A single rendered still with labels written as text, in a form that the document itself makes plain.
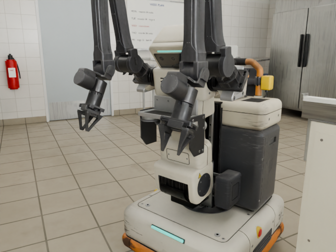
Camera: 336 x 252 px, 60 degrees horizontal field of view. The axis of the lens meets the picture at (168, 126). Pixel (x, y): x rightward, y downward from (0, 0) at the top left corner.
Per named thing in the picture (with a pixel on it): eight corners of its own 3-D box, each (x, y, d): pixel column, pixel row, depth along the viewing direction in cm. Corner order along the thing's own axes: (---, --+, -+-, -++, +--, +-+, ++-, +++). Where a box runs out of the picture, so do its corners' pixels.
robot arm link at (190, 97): (202, 89, 89) (187, 88, 93) (190, 80, 84) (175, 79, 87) (196, 111, 88) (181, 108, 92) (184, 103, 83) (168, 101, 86)
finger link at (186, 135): (180, 155, 81) (190, 123, 82) (158, 149, 84) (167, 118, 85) (188, 158, 87) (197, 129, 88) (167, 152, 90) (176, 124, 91)
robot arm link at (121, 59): (145, 63, 129) (137, 63, 132) (132, 48, 121) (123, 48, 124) (137, 80, 126) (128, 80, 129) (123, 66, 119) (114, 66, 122)
